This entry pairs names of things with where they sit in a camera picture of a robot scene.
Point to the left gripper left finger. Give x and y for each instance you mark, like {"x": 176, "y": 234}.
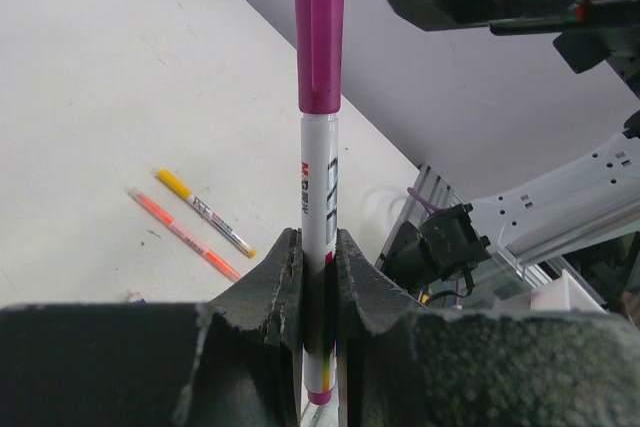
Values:
{"x": 231, "y": 361}

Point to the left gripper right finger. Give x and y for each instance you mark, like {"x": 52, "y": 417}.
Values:
{"x": 403, "y": 364}

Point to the orange highlighter pen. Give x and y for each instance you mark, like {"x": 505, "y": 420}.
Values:
{"x": 184, "y": 235}

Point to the white marker yellow end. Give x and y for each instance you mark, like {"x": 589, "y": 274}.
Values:
{"x": 205, "y": 211}

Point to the white pen purple end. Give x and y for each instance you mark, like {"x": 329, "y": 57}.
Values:
{"x": 319, "y": 212}

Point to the purple pen cap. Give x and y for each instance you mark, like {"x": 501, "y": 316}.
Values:
{"x": 319, "y": 37}

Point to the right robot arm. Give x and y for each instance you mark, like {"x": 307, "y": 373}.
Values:
{"x": 620, "y": 155}

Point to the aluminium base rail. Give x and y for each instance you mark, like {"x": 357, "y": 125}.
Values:
{"x": 475, "y": 247}

